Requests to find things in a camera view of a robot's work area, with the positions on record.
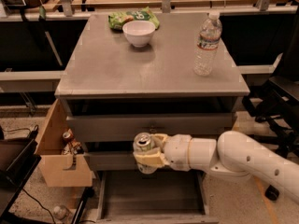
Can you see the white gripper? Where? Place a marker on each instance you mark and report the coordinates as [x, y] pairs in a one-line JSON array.
[[176, 151]]

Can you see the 7up soda can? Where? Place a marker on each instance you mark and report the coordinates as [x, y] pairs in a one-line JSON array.
[[142, 143]]

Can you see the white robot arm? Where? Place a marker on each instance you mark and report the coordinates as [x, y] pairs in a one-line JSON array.
[[234, 156]]

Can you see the grey middle drawer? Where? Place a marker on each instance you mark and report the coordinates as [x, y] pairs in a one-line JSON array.
[[109, 160]]

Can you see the grey drawer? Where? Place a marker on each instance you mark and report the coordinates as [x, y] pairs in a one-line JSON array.
[[164, 197], [112, 128], [109, 160]]

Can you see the grey bottom drawer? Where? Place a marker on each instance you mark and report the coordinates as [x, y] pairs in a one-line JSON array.
[[164, 197]]

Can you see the grey drawer cabinet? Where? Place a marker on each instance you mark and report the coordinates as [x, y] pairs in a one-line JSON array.
[[108, 76]]

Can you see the grey top drawer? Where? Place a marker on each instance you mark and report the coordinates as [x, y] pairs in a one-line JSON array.
[[112, 128]]

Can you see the red can in box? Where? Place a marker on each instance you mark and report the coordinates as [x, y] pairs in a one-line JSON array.
[[68, 137]]

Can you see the cardboard box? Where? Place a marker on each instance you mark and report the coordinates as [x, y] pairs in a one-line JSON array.
[[57, 169]]

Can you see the plastic bottle on floor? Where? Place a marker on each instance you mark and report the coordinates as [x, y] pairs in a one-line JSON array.
[[63, 214]]

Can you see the white ceramic bowl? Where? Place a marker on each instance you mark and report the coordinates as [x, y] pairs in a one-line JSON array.
[[138, 33]]

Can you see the clear plastic water bottle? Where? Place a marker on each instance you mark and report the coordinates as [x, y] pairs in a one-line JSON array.
[[207, 44]]

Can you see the black office chair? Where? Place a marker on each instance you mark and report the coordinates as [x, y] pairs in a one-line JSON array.
[[277, 103]]

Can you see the green chip bag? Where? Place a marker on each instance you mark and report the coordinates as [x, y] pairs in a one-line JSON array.
[[118, 18]]

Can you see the black cart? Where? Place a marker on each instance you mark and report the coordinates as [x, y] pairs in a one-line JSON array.
[[17, 161]]

